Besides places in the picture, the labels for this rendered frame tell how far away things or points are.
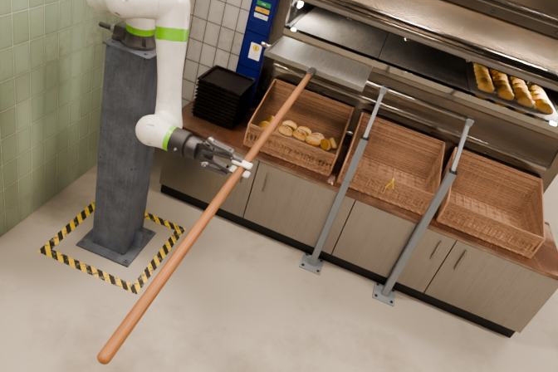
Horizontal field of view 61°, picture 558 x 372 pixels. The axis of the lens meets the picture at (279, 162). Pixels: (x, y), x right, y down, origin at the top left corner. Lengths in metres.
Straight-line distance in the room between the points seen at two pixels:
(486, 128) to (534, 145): 0.30
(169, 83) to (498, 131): 2.07
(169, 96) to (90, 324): 1.25
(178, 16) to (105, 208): 1.28
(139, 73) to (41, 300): 1.20
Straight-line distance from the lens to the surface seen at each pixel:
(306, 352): 2.65
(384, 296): 3.11
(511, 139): 3.19
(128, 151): 2.41
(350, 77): 2.61
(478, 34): 2.96
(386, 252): 2.97
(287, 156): 2.80
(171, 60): 1.77
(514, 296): 3.14
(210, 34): 3.25
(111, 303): 2.63
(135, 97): 2.25
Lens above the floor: 2.05
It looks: 32 degrees down
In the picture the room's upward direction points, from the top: 18 degrees clockwise
